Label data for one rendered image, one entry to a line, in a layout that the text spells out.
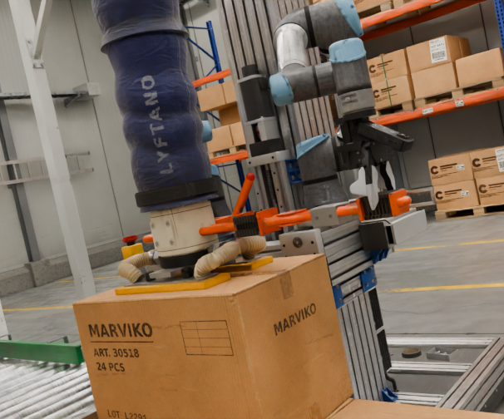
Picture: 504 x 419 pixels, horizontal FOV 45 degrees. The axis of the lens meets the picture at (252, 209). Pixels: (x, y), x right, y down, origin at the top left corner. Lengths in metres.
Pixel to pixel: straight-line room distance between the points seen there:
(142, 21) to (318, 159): 0.69
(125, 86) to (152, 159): 0.20
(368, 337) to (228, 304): 1.14
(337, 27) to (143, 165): 0.65
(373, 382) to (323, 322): 0.85
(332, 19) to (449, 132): 8.49
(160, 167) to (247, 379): 0.57
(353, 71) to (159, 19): 0.57
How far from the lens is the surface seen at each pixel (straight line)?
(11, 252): 11.95
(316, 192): 1.95
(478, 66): 8.68
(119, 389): 1.77
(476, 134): 10.08
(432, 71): 8.89
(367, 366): 2.43
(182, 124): 1.62
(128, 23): 1.66
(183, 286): 1.55
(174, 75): 1.65
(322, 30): 1.78
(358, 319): 2.38
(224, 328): 1.42
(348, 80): 1.33
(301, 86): 1.43
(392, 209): 1.30
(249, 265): 1.64
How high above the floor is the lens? 1.19
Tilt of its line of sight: 3 degrees down
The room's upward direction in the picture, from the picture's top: 12 degrees counter-clockwise
